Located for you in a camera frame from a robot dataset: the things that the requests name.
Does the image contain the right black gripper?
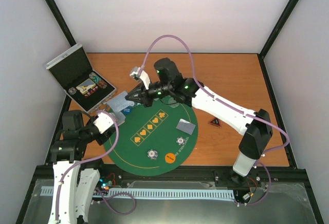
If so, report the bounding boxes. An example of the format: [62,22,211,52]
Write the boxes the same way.
[125,82,172,108]

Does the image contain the light blue slotted cable duct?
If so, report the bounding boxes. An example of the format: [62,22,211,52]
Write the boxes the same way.
[41,186,235,200]

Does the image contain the boxed card deck in case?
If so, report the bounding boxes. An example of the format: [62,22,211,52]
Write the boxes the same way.
[76,78,96,95]

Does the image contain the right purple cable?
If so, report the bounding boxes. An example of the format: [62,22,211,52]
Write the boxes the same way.
[141,35,290,207]

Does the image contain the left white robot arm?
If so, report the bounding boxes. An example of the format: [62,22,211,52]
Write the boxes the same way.
[48,110,119,223]

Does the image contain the black triangular card piece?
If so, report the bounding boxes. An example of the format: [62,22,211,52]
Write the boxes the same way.
[208,117,222,127]

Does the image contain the purple cable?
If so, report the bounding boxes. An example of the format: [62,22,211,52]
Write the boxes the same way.
[55,110,136,224]
[141,35,290,207]

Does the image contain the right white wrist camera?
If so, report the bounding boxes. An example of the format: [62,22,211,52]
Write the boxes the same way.
[130,66,151,89]

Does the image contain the red dice row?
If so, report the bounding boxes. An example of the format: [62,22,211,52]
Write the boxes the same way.
[84,86,99,97]

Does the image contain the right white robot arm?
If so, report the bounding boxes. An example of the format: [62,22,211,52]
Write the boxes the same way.
[125,58,273,177]

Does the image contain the blue small blind button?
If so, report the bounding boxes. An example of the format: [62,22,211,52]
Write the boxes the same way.
[121,106,132,115]

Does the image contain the round green poker mat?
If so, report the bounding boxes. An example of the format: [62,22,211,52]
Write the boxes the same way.
[104,97,198,176]

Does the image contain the deck of playing cards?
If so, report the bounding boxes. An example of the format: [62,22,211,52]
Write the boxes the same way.
[113,112,125,126]

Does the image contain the lone chip in case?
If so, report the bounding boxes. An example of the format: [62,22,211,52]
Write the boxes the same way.
[68,87,77,96]

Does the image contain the clear round dealer button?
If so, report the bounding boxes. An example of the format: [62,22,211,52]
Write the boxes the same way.
[168,97,179,108]

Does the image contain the aluminium poker case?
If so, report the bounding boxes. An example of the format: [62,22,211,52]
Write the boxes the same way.
[45,44,118,114]

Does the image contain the poker chips in case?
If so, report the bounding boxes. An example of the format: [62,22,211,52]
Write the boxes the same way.
[89,72,107,89]

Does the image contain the dealt blue-backed playing card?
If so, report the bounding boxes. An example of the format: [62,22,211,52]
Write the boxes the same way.
[176,119,196,135]

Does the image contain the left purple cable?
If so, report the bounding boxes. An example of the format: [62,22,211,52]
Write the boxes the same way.
[55,110,136,224]

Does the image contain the orange big blind button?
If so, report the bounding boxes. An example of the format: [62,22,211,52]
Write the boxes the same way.
[165,153,176,164]

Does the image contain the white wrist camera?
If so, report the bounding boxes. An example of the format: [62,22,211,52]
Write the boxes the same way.
[130,66,151,89]
[93,112,114,134]

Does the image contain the white blue chip stack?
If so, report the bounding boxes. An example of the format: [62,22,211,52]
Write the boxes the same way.
[176,137,186,145]
[147,149,158,160]

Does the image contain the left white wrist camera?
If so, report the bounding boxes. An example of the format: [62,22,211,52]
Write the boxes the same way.
[93,112,114,134]

